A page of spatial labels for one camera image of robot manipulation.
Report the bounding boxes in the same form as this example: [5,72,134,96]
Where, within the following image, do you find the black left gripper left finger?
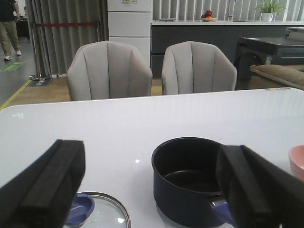
[0,140,86,228]

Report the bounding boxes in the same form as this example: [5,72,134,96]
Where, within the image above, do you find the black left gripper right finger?
[216,145,304,228]

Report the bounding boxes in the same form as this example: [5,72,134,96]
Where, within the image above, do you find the glass lid blue knob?
[63,191,132,228]

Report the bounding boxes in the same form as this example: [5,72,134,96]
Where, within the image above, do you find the pink bowl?
[289,144,304,181]

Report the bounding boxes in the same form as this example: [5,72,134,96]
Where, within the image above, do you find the dark blue saucepan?
[152,137,235,228]

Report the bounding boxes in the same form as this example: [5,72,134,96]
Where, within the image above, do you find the olive cushion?
[249,64,304,90]

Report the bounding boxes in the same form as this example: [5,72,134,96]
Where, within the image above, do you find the left beige chair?
[66,41,152,101]

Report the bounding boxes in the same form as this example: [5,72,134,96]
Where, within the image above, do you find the beige chair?
[66,41,152,101]
[161,41,237,95]

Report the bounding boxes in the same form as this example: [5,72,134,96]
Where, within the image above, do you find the right beige chair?
[161,41,237,95]

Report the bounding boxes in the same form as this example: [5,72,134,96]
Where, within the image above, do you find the dark grey counter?
[151,20,304,78]

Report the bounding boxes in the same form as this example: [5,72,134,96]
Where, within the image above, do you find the red barrier belt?
[36,21,99,28]

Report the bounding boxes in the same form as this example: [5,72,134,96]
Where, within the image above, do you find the fruit plate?
[200,9,217,22]

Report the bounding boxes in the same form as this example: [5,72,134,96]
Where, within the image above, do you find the potted green plant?
[256,0,288,22]

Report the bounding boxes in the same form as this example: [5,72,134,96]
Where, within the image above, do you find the walking person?
[0,0,22,61]

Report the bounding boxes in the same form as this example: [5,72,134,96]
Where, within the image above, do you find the white drawer cabinet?
[107,0,152,67]

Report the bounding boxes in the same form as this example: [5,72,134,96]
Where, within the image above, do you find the barrier stanchion post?
[29,22,51,81]

